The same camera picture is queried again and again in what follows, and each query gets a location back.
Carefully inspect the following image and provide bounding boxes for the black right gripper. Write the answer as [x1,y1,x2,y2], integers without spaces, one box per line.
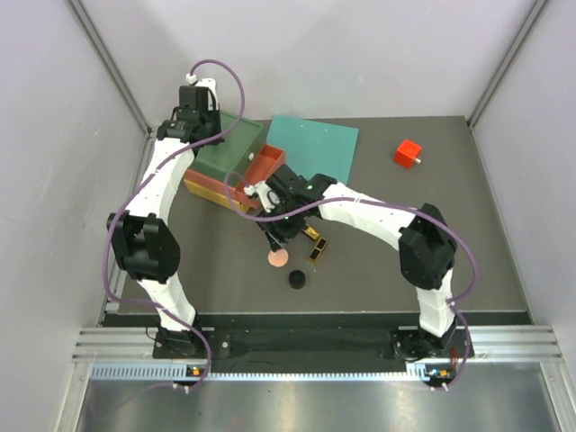
[256,198,306,252]

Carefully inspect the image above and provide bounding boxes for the red drawer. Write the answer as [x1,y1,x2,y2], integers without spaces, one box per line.
[236,144,286,209]

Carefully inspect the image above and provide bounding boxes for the gold black lipstick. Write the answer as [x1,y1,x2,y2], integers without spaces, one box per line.
[302,226,320,241]
[309,238,328,263]

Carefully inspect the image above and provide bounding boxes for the yellow bottom drawer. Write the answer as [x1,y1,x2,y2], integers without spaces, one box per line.
[233,201,250,214]

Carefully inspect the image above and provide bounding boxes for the green top drawer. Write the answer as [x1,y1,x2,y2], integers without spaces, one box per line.
[232,121,266,175]

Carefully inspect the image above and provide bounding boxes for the three-tier drawer organizer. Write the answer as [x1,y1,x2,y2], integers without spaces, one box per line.
[184,111,265,217]

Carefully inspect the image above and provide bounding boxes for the pink round compact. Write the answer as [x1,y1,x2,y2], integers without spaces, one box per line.
[267,248,289,268]

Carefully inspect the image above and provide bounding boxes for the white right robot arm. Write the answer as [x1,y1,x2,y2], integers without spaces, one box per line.
[244,165,457,361]

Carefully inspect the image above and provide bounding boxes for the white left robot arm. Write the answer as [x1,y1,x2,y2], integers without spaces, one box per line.
[107,78,222,358]

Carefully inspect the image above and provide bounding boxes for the teal mat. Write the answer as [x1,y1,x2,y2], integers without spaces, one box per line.
[266,115,359,184]

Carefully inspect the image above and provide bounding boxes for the red cube with peg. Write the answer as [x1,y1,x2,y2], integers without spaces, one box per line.
[393,139,422,169]

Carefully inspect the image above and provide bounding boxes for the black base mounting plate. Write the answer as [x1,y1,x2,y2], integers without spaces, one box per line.
[154,326,473,365]

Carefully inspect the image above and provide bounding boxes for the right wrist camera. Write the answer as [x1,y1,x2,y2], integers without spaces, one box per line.
[244,181,280,213]

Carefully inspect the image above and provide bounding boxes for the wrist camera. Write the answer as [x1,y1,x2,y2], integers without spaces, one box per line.
[244,181,280,213]
[185,73,220,112]

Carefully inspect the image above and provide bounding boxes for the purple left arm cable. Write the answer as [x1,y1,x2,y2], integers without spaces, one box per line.
[101,58,247,392]

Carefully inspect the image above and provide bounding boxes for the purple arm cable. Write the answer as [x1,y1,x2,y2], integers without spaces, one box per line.
[223,173,479,391]
[101,58,247,392]

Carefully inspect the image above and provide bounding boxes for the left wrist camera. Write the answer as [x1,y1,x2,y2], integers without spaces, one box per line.
[185,73,220,112]

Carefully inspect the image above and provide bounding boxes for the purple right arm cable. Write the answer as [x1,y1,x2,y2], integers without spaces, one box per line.
[223,173,479,391]

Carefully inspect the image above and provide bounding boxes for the aluminium front rail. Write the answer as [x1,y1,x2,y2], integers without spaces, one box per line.
[72,325,562,383]

